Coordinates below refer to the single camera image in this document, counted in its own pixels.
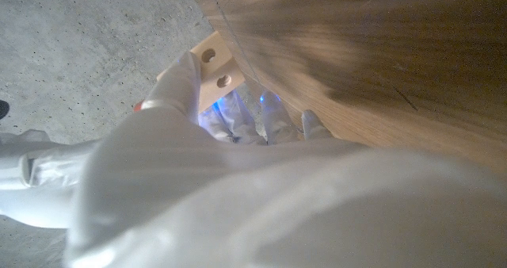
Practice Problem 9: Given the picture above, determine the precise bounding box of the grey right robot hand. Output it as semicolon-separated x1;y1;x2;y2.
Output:
19;139;102;188

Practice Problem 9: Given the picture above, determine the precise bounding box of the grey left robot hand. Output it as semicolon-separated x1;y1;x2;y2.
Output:
65;52;507;268

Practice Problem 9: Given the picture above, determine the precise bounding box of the small wooden block with holes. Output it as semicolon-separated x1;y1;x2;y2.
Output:
156;30;246;113

